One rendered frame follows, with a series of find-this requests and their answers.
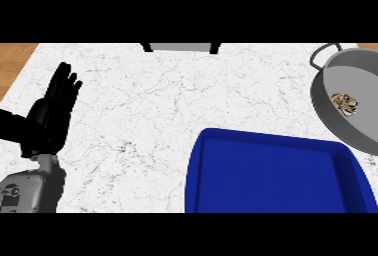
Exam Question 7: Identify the brown cupcake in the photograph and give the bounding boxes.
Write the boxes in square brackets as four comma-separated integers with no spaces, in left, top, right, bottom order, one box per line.
[330,92,361,117]

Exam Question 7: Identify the grey appliance with black legs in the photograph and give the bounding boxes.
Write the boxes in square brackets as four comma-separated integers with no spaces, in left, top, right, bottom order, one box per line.
[141,43,223,55]

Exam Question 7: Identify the blue tray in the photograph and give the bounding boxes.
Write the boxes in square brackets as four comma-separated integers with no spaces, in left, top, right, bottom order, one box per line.
[185,127,378,214]

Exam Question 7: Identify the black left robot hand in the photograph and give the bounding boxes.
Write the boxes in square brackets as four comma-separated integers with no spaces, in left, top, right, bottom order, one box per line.
[0,61,85,159]

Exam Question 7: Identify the grey metal pot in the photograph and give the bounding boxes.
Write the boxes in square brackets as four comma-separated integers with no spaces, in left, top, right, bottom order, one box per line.
[309,43,378,156]

